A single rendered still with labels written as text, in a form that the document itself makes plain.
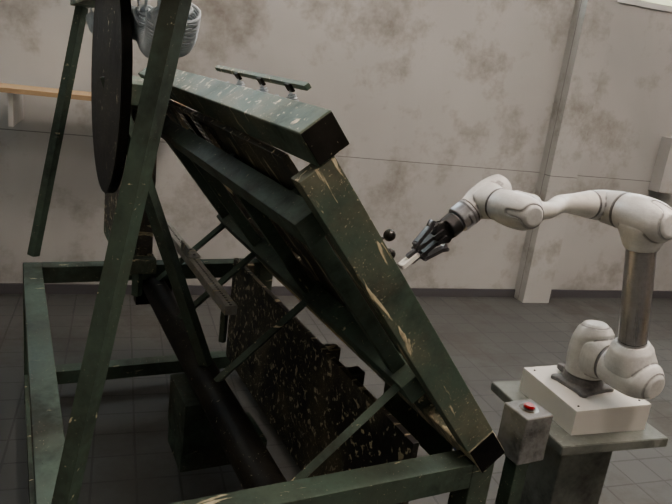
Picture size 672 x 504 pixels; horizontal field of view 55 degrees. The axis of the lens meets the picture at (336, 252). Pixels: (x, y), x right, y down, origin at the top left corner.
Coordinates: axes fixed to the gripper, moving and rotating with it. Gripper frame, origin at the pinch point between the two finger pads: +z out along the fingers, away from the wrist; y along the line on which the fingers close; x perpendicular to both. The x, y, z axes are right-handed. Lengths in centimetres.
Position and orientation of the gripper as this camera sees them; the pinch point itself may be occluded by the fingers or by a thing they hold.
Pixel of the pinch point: (408, 260)
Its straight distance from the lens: 204.1
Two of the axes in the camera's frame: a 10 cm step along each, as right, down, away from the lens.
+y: 4.7, 7.3, 4.9
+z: -7.7, 6.1, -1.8
